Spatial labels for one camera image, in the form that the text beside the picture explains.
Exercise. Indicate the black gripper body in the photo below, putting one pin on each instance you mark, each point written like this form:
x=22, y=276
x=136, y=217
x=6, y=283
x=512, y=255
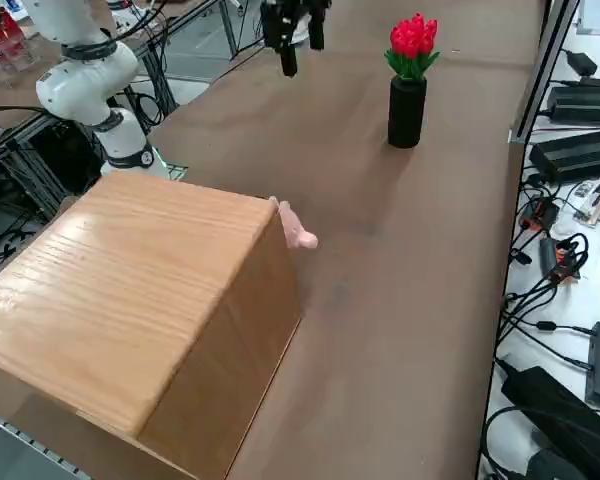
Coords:
x=300, y=3

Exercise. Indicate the pink doll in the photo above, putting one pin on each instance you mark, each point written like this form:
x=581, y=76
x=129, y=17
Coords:
x=297, y=235

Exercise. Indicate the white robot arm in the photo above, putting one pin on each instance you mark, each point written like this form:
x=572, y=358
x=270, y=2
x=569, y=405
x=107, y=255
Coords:
x=80, y=85

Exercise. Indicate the red tulip bouquet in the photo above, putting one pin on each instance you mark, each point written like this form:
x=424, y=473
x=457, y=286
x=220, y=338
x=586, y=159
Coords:
x=412, y=35

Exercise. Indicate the black cylindrical vase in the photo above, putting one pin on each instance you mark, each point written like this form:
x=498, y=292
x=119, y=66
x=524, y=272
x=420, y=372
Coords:
x=406, y=115

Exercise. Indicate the white control box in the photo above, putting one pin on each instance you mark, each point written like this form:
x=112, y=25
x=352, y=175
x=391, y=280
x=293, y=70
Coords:
x=127, y=15

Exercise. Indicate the black crate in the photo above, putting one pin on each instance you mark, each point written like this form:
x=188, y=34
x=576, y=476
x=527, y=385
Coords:
x=55, y=160

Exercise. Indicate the small black power adapter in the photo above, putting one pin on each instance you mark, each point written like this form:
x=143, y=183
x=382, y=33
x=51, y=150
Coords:
x=582, y=62

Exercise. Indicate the red packet box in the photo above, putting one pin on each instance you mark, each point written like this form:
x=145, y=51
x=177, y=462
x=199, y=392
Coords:
x=0, y=35

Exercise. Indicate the stacked black power adapters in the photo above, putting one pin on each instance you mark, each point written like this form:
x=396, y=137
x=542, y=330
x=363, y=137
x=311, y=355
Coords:
x=585, y=107

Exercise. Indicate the long black power adapter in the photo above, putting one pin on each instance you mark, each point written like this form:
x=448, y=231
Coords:
x=575, y=155

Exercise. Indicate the red and black device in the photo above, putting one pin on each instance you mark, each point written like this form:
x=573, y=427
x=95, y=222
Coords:
x=542, y=212

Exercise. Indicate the wooden box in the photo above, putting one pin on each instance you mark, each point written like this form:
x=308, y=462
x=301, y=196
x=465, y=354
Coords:
x=130, y=280

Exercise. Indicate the black and orange plug adapter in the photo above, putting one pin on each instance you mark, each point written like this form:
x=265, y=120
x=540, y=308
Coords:
x=550, y=255

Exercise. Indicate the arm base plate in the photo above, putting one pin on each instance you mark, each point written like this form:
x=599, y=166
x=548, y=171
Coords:
x=172, y=170

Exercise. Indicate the aluminium frame post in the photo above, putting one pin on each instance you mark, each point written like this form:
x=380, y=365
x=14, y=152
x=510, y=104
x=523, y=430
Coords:
x=542, y=75

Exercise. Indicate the aluminium table rail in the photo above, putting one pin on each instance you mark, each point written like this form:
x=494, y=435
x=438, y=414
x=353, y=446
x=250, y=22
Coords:
x=20, y=445

